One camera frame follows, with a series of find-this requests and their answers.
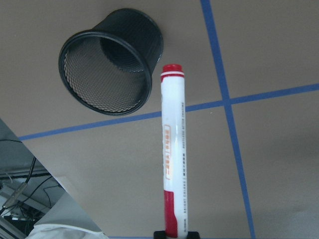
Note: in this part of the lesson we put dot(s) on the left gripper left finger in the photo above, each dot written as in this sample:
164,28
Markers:
159,235

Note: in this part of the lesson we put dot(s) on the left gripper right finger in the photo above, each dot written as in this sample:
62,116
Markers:
193,235

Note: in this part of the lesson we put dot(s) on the red white marker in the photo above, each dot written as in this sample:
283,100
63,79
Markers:
173,120

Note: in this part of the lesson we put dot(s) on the black mesh pen cup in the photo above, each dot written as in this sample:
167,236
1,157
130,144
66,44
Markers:
109,68

